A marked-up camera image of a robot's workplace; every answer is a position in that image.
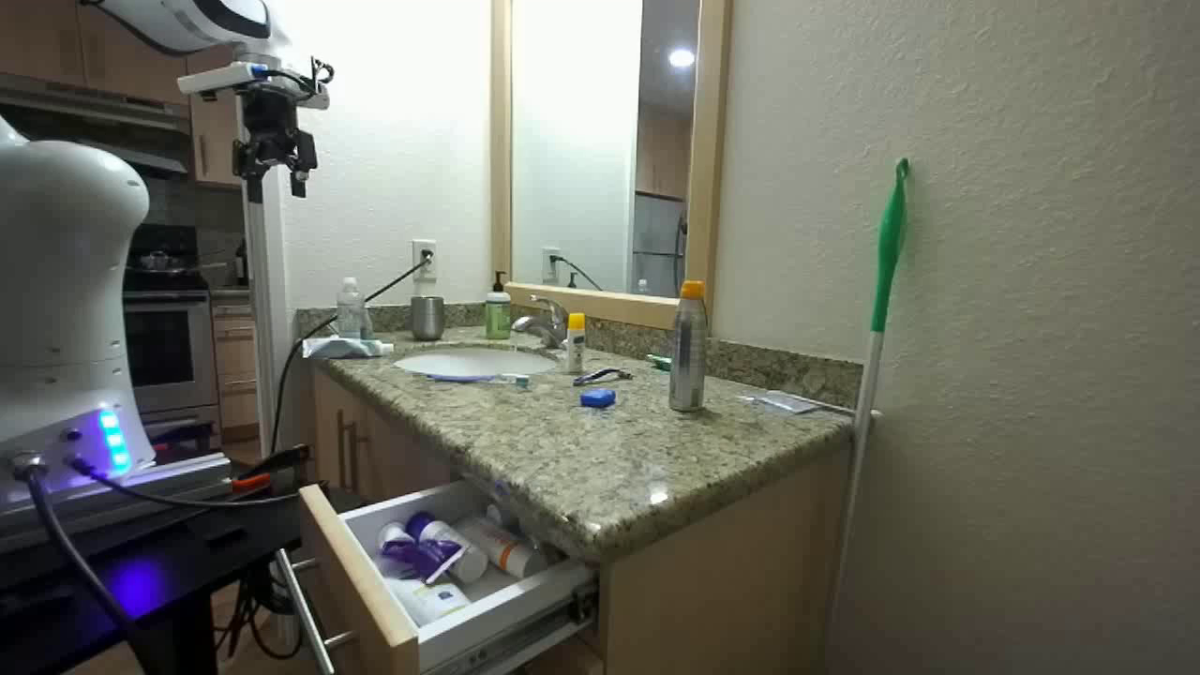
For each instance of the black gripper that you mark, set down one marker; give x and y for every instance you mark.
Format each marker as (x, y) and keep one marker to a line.
(274, 124)

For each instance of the white drawer with wood front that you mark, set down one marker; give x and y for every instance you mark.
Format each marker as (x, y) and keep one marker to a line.
(362, 586)

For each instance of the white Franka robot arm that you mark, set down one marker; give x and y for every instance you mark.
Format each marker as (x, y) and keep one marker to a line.
(63, 249)

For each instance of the clear plastic bottle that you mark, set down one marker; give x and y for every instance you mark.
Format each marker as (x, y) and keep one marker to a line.
(351, 312)

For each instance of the wooden kitchen drawer unit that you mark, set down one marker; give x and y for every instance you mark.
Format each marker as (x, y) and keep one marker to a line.
(233, 368)

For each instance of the steel cup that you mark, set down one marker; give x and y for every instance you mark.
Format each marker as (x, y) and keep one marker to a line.
(431, 322)

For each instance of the green soap dispenser bottle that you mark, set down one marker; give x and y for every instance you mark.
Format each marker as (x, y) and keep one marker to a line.
(496, 318)

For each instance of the wooden kitchen cabinet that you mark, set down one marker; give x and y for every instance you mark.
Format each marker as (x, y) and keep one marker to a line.
(52, 43)

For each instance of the white sink basin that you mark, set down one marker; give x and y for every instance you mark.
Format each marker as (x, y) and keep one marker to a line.
(476, 367)

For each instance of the orange clamp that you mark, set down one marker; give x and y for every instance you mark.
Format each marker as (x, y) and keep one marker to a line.
(253, 481)

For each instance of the chrome faucet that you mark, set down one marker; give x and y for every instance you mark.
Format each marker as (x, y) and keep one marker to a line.
(551, 323)

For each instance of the small white stick yellow cap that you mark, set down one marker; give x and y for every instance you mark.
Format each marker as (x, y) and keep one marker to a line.
(576, 343)

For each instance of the dark blue razor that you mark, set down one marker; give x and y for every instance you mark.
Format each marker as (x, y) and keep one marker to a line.
(607, 373)

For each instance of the blue bottle cap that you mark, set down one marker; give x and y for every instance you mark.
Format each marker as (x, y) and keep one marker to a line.
(599, 399)

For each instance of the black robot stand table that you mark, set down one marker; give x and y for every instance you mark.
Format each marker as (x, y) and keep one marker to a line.
(173, 564)

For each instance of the white bottle with purple cap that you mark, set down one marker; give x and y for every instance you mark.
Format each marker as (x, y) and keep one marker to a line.
(451, 547)

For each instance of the purple toothpaste tube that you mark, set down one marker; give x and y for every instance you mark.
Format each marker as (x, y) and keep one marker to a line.
(417, 559)

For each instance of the small green object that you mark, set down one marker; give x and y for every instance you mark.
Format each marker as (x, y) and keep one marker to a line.
(659, 361)

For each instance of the wood framed mirror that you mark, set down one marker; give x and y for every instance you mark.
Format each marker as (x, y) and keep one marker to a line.
(709, 153)

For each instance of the white orange thinkbaby tube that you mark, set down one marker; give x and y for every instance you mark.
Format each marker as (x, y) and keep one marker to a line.
(508, 548)

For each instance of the silver spray can orange cap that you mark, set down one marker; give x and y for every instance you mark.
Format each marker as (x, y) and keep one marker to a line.
(687, 357)

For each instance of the clear plastic packet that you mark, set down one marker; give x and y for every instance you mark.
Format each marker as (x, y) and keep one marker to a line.
(783, 404)

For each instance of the wooden vanity cabinet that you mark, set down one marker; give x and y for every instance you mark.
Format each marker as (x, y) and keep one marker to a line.
(726, 564)

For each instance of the white wall outlet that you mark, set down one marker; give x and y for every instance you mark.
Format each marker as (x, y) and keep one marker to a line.
(426, 257)

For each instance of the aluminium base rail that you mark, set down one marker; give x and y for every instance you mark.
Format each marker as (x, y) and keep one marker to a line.
(164, 481)

